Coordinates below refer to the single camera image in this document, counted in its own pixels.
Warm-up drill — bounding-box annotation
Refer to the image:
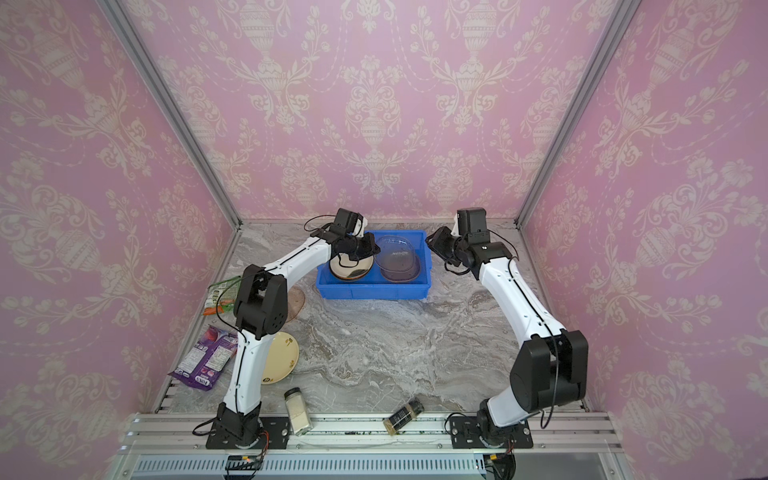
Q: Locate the cream plate black patch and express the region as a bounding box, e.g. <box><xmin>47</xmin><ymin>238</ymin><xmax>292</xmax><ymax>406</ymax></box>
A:
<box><xmin>329</xmin><ymin>253</ymin><xmax>374</xmax><ymax>281</ymax></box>

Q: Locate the grey translucent plate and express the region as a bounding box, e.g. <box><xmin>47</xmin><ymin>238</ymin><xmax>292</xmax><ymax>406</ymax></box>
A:
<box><xmin>375</xmin><ymin>235</ymin><xmax>419</xmax><ymax>267</ymax></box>

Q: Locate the brown translucent plate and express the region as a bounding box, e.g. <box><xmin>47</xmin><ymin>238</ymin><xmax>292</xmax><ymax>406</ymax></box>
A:
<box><xmin>287</xmin><ymin>286</ymin><xmax>306</xmax><ymax>322</ymax></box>

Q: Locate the cream flower plate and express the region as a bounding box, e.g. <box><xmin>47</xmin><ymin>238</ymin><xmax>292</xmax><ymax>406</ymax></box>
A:
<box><xmin>262</xmin><ymin>332</ymin><xmax>300</xmax><ymax>385</ymax></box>

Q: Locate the pinkish translucent plate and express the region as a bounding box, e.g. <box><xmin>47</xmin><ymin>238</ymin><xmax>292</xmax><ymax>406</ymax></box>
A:
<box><xmin>379</xmin><ymin>257</ymin><xmax>421</xmax><ymax>283</ymax></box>

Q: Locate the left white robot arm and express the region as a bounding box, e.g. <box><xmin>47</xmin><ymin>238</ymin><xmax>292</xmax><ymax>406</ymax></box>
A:
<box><xmin>214</xmin><ymin>208</ymin><xmax>379</xmax><ymax>444</ymax></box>

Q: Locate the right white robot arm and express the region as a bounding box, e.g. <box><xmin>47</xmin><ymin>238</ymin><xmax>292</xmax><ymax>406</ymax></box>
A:
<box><xmin>426</xmin><ymin>207</ymin><xmax>589</xmax><ymax>446</ymax></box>

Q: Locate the blue plastic bin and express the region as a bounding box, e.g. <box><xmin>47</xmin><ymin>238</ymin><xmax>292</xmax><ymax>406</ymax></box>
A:
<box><xmin>315</xmin><ymin>230</ymin><xmax>432</xmax><ymax>300</ymax></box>

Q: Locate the green snack bag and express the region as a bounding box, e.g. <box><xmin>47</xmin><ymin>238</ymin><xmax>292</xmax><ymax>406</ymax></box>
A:
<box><xmin>202</xmin><ymin>276</ymin><xmax>241</xmax><ymax>316</ymax></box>

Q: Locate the dark spice jar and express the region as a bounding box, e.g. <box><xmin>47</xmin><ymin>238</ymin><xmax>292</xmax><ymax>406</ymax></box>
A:
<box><xmin>382</xmin><ymin>397</ymin><xmax>424</xmax><ymax>436</ymax></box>

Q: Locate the white spice jar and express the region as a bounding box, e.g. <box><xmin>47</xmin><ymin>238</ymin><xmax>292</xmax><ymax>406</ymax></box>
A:
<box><xmin>284</xmin><ymin>387</ymin><xmax>313</xmax><ymax>436</ymax></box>

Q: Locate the purple snack bag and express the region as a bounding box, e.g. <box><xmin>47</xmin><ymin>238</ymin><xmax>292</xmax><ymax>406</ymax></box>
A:
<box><xmin>169</xmin><ymin>326</ymin><xmax>238</xmax><ymax>391</ymax></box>

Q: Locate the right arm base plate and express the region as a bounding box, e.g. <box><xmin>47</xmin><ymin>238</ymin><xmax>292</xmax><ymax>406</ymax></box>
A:
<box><xmin>443</xmin><ymin>412</ymin><xmax>534</xmax><ymax>450</ymax></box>

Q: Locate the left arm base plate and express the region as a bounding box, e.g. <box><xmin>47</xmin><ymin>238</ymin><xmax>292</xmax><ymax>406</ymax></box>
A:
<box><xmin>205</xmin><ymin>416</ymin><xmax>291</xmax><ymax>451</ymax></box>

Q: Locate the aluminium frame rail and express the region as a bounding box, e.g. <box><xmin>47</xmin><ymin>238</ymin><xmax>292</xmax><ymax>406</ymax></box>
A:
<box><xmin>106</xmin><ymin>412</ymin><xmax>633</xmax><ymax>479</ymax></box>

